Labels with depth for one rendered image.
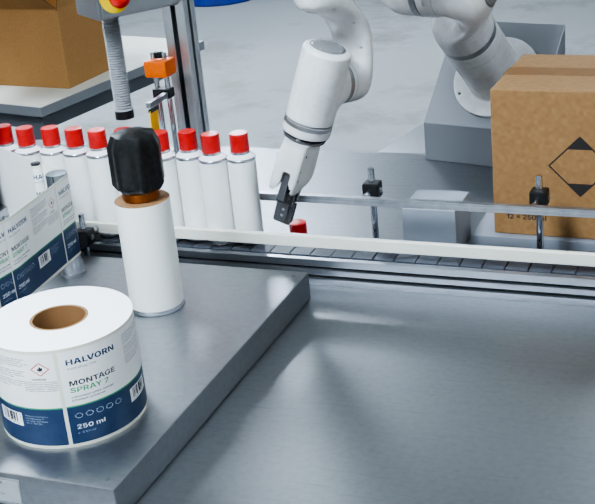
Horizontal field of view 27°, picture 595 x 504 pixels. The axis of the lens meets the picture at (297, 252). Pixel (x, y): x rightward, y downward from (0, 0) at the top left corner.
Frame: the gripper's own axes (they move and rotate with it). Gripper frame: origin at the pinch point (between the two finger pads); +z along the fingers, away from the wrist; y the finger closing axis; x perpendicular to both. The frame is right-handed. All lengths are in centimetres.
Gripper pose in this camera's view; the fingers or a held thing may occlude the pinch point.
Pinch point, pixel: (285, 211)
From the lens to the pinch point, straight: 222.1
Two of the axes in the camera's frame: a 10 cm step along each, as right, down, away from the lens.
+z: -2.3, 8.4, 4.9
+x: 9.0, 3.7, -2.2
